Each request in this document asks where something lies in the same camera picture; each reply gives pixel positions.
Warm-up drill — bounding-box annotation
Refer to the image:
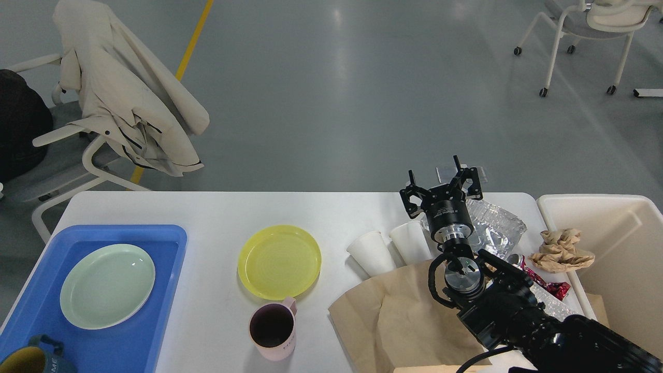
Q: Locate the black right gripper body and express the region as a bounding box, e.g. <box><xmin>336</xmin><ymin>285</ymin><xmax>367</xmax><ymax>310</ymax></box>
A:
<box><xmin>422</xmin><ymin>185</ymin><xmax>474</xmax><ymax>244</ymax></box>

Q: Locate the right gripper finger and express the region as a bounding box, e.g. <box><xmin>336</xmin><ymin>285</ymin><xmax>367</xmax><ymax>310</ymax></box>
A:
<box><xmin>449</xmin><ymin>155</ymin><xmax>483</xmax><ymax>202</ymax></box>
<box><xmin>399</xmin><ymin>170</ymin><xmax>431</xmax><ymax>218</ymax></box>

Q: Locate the yellow plastic plate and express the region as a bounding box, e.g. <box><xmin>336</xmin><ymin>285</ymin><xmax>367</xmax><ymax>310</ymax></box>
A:
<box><xmin>237</xmin><ymin>225</ymin><xmax>322</xmax><ymax>300</ymax></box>

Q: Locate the pink mug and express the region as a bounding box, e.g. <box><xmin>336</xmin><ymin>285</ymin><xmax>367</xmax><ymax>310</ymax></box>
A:
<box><xmin>249</xmin><ymin>297</ymin><xmax>297</xmax><ymax>362</ymax></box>

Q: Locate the dark green mug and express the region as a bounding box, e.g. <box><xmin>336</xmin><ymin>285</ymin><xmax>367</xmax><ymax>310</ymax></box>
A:
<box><xmin>1</xmin><ymin>334</ymin><xmax>78</xmax><ymax>372</ymax></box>

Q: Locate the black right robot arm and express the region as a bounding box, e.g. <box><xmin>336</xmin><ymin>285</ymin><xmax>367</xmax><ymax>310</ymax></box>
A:
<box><xmin>399</xmin><ymin>156</ymin><xmax>661</xmax><ymax>372</ymax></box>

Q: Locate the right white paper cup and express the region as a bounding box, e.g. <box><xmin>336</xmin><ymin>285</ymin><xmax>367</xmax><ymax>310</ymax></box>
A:
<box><xmin>389</xmin><ymin>220</ymin><xmax>433</xmax><ymax>265</ymax></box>

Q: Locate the white paper cup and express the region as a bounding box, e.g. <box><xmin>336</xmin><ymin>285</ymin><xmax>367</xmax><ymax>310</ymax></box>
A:
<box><xmin>389</xmin><ymin>220</ymin><xmax>433</xmax><ymax>265</ymax></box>
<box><xmin>347</xmin><ymin>231</ymin><xmax>396</xmax><ymax>277</ymax></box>

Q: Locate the crumpled foil bag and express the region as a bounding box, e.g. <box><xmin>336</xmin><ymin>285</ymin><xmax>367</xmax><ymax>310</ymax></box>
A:
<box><xmin>424</xmin><ymin>200</ymin><xmax>527</xmax><ymax>259</ymax></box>
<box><xmin>530</xmin><ymin>283</ymin><xmax>577</xmax><ymax>322</ymax></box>

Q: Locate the left white paper cup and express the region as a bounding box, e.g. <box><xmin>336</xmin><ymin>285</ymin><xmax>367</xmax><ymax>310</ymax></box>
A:
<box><xmin>347</xmin><ymin>231</ymin><xmax>396</xmax><ymax>277</ymax></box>

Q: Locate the crumpled brown paper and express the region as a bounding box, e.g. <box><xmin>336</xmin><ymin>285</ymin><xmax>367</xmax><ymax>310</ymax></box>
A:
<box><xmin>528</xmin><ymin>228</ymin><xmax>595</xmax><ymax>274</ymax></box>

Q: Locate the brown paper bag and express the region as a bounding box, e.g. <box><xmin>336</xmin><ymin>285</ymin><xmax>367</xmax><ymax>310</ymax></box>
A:
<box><xmin>329</xmin><ymin>261</ymin><xmax>483</xmax><ymax>372</ymax></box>

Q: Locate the red snack wrapper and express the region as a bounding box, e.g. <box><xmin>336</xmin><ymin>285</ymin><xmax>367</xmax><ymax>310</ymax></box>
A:
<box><xmin>517</xmin><ymin>254</ymin><xmax>571</xmax><ymax>302</ymax></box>

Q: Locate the white waste bin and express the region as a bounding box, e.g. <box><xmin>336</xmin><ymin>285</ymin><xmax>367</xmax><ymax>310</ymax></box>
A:
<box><xmin>537</xmin><ymin>194</ymin><xmax>662</xmax><ymax>358</ymax></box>

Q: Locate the white chair background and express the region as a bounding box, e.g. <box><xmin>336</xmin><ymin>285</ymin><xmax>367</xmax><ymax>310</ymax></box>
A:
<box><xmin>513</xmin><ymin>1</ymin><xmax>661</xmax><ymax>97</ymax></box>

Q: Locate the beige coat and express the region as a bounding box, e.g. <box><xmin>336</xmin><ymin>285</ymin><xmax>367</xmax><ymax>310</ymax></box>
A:
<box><xmin>53</xmin><ymin>1</ymin><xmax>209</xmax><ymax>177</ymax></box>

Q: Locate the pale green plate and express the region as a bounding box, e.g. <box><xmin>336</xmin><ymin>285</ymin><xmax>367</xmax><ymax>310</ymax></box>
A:
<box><xmin>60</xmin><ymin>243</ymin><xmax>156</xmax><ymax>330</ymax></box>

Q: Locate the blue plastic tray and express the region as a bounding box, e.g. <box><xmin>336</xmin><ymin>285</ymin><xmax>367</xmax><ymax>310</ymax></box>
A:
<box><xmin>1</xmin><ymin>225</ymin><xmax>186</xmax><ymax>372</ymax></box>

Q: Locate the white office chair left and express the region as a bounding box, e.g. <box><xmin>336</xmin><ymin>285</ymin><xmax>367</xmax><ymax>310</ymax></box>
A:
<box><xmin>3</xmin><ymin>82</ymin><xmax>148</xmax><ymax>243</ymax></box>

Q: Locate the person in dark clothes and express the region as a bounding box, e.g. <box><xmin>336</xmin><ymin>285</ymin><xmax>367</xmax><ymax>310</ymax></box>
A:
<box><xmin>1</xmin><ymin>69</ymin><xmax>54</xmax><ymax>183</ymax></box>

